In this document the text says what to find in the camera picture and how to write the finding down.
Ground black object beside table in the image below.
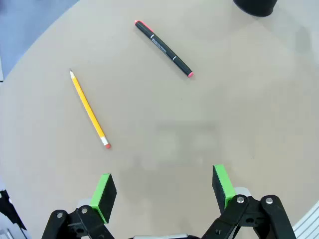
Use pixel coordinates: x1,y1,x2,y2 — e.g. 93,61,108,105
0,189,27,231

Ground yellow pencil with eraser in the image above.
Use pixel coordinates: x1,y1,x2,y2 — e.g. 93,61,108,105
69,68,112,150

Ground grey aluminium base plate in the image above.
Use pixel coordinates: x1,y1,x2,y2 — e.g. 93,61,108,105
293,201,319,239

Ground black marker pink ends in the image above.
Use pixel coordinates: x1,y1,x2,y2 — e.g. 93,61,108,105
134,19,194,78

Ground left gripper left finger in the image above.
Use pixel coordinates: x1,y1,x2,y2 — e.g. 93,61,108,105
41,173,120,239

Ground black mesh pen holder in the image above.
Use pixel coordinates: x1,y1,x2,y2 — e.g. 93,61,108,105
233,0,279,17

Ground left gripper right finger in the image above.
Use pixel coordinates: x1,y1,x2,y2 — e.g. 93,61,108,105
200,164,297,239

